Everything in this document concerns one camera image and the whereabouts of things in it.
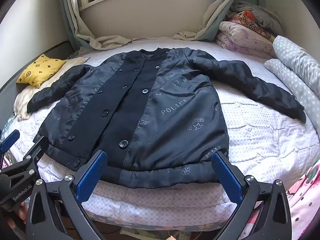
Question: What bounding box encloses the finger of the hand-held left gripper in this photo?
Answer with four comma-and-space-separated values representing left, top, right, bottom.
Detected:
21, 135, 50, 178
0, 129, 20, 153

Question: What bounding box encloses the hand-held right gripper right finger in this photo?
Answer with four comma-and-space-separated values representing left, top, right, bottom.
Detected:
211, 151, 293, 240

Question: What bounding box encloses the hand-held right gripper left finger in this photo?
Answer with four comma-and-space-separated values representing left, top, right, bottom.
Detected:
25, 150, 108, 240

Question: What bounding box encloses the dark navy printed jacket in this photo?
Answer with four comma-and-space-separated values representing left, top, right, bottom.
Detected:
26, 47, 307, 189

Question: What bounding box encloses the cream fleece blanket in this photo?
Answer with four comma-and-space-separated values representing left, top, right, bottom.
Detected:
13, 56, 90, 120

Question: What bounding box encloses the white dotted quilted bedspread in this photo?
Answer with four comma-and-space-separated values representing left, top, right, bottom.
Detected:
0, 37, 320, 230

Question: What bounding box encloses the yellow patterned pillow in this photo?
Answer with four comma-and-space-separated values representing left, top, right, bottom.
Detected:
16, 54, 67, 88

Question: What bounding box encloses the pink cartoon bed sheet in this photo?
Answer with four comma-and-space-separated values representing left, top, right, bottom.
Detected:
240, 155, 320, 240

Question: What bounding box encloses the dark grey headboard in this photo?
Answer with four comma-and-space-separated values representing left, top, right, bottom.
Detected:
0, 40, 75, 93

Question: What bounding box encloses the grey polka dot quilt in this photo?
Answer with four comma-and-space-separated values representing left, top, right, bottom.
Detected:
264, 35, 320, 130

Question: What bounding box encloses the beige and green curtain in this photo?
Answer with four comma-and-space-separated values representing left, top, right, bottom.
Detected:
172, 0, 265, 47
57, 0, 133, 51

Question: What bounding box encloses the pink floral folded quilt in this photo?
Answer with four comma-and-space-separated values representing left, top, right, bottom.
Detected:
216, 21, 278, 58

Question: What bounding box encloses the orange patterned folded blanket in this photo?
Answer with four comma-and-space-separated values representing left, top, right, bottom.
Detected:
230, 10, 272, 39

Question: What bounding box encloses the grey folded cloth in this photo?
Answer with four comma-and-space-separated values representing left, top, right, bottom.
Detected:
232, 1, 284, 35

